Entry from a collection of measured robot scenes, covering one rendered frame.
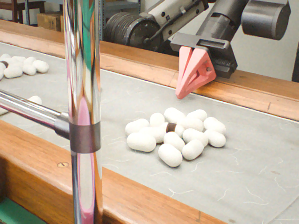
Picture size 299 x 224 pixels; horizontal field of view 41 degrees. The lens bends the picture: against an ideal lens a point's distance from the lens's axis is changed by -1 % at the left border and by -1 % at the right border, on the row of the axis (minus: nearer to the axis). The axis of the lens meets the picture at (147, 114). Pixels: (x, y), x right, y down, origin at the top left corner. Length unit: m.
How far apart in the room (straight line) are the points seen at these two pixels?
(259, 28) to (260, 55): 2.13
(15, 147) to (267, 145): 0.30
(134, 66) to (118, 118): 0.22
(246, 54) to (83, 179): 2.59
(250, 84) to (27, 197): 0.41
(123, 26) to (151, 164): 0.69
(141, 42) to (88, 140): 0.83
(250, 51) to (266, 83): 2.14
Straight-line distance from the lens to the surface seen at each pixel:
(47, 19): 3.80
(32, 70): 0.77
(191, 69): 0.63
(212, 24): 0.67
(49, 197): 0.40
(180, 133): 0.51
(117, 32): 1.12
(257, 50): 2.80
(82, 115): 0.28
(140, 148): 0.47
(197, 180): 0.43
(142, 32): 1.10
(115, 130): 0.53
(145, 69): 0.75
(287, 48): 2.70
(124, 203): 0.35
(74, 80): 0.27
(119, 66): 0.79
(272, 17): 0.66
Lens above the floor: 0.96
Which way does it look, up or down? 22 degrees down
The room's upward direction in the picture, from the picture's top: 2 degrees clockwise
